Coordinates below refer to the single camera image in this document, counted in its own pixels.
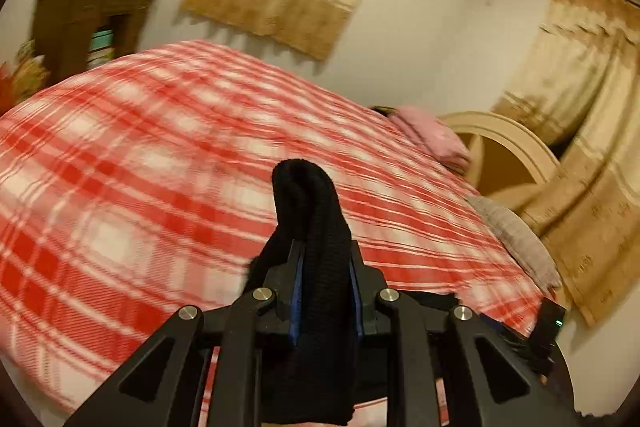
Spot red plaid bed sheet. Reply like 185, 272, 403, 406
1, 40, 542, 412

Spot patterned bag on floor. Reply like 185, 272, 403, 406
12, 40, 50, 105

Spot black pants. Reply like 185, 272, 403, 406
244, 159, 457, 426

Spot red bag on floor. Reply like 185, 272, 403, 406
0, 62, 16, 115

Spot teal box under desk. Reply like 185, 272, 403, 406
87, 29, 115, 69

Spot striped pillow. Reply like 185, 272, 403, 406
466, 196, 562, 293

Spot brown wooden desk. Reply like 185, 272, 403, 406
32, 0, 155, 86

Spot yellow curtain beside headboard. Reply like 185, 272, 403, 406
494, 0, 639, 326

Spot cream wooden headboard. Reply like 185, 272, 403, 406
440, 110, 560, 212

